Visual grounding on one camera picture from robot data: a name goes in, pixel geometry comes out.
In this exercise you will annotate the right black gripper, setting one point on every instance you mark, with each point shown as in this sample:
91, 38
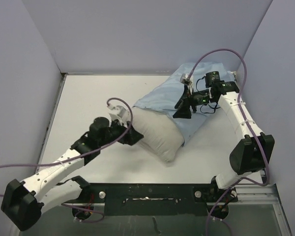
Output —
183, 105

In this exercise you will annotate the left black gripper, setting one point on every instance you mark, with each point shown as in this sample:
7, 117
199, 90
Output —
131, 136

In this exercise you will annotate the white pillow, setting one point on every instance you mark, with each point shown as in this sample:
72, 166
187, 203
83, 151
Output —
161, 136

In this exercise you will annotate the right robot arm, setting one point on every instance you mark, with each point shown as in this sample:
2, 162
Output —
254, 148

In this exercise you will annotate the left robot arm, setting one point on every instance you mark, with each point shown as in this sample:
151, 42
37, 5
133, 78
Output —
25, 201

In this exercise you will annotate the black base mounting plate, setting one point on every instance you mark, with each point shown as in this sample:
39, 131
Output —
137, 199

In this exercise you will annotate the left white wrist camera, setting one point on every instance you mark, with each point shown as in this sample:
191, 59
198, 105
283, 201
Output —
119, 114

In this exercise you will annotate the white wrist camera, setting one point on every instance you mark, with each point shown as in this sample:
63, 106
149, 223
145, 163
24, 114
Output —
119, 114
187, 81

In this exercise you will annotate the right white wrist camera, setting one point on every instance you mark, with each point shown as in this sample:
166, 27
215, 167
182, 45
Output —
187, 81

